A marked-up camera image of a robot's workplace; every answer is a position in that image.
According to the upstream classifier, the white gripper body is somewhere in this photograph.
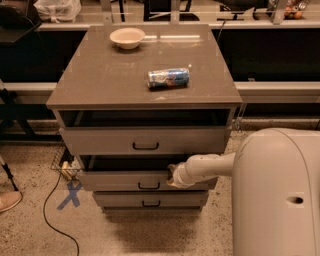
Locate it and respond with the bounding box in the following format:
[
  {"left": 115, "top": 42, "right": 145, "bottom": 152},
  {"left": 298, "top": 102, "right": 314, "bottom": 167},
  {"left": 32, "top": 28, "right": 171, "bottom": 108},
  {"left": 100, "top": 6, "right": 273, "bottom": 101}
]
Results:
[{"left": 171, "top": 163, "right": 195, "bottom": 188}]

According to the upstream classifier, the grey drawer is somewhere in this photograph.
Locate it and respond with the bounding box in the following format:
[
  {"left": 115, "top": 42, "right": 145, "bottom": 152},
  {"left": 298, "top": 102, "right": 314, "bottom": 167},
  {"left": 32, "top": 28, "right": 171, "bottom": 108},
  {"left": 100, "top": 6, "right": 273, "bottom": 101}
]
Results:
[
  {"left": 77, "top": 154, "right": 219, "bottom": 192},
  {"left": 93, "top": 191, "right": 208, "bottom": 208},
  {"left": 60, "top": 127, "right": 231, "bottom": 155}
]

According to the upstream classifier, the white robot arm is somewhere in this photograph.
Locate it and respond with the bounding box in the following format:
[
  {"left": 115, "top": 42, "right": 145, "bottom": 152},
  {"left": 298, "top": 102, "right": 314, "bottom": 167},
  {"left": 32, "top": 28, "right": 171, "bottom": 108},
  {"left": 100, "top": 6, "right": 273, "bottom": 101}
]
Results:
[{"left": 168, "top": 128, "right": 320, "bottom": 256}]

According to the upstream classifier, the grey bottom drawer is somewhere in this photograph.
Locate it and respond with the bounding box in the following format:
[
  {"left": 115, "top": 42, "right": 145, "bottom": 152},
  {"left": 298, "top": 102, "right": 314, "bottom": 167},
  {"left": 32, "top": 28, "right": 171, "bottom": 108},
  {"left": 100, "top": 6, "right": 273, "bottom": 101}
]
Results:
[{"left": 93, "top": 191, "right": 208, "bottom": 208}]

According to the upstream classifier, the grey drawer cabinet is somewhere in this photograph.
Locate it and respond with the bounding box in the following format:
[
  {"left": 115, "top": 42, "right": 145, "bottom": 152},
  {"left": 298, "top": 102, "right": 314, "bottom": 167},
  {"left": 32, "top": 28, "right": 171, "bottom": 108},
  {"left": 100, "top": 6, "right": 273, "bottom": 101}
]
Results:
[{"left": 45, "top": 23, "right": 243, "bottom": 213}]

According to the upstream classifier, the grey top drawer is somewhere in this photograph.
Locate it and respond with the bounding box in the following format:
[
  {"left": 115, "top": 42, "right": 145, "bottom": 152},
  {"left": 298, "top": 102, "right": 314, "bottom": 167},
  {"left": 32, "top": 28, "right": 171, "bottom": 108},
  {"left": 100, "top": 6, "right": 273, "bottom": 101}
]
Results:
[{"left": 60, "top": 127, "right": 231, "bottom": 155}]

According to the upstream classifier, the blue crushed can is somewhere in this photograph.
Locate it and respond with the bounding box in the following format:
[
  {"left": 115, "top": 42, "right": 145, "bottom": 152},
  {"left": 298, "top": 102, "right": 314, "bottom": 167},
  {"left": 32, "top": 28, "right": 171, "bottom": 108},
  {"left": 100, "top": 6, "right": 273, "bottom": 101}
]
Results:
[{"left": 147, "top": 68, "right": 190, "bottom": 89}]

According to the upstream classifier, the blue tape cross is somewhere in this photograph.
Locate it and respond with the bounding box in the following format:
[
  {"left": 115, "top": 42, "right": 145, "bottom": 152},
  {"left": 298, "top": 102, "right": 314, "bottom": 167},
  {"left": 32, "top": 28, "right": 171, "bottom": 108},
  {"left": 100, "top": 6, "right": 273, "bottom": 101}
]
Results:
[{"left": 57, "top": 181, "right": 82, "bottom": 211}]

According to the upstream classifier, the white paper bowl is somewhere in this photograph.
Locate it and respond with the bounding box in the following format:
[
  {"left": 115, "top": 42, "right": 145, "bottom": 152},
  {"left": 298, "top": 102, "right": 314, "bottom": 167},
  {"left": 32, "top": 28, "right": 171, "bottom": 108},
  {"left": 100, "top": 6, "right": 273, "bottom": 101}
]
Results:
[{"left": 109, "top": 28, "right": 145, "bottom": 50}]

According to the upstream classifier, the black tripod leg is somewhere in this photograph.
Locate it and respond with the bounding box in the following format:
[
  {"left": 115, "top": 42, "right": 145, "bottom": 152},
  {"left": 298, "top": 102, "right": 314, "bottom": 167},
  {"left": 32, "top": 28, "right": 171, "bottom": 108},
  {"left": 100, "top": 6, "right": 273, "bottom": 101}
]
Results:
[{"left": 0, "top": 155, "right": 19, "bottom": 191}]

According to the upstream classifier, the tan shoe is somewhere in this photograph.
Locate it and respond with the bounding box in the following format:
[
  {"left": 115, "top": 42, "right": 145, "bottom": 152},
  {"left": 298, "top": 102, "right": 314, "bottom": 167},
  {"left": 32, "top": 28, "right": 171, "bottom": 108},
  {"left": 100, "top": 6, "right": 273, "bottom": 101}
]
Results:
[{"left": 0, "top": 191, "right": 22, "bottom": 212}]

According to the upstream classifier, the fruit pile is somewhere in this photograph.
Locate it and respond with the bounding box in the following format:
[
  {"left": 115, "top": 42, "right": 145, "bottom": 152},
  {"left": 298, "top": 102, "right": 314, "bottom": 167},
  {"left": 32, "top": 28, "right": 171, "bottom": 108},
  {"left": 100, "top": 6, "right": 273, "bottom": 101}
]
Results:
[{"left": 284, "top": 0, "right": 308, "bottom": 20}]

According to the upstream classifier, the white plastic bag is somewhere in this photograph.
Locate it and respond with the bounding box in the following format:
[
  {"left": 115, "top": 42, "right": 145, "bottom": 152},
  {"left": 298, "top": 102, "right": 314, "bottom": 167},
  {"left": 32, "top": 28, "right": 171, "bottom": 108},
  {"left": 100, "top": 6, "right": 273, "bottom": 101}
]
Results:
[{"left": 34, "top": 0, "right": 81, "bottom": 23}]

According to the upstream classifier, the wire basket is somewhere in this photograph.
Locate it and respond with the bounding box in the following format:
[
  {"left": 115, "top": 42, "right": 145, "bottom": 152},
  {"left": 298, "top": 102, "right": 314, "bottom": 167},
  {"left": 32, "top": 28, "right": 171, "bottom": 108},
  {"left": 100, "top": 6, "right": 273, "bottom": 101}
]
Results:
[{"left": 50, "top": 145, "right": 81, "bottom": 181}]

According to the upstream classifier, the black floor cable left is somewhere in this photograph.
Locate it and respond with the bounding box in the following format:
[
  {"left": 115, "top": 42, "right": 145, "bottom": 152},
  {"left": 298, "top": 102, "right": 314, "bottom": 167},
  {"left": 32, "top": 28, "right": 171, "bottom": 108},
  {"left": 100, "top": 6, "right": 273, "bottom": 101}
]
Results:
[{"left": 42, "top": 171, "right": 81, "bottom": 256}]

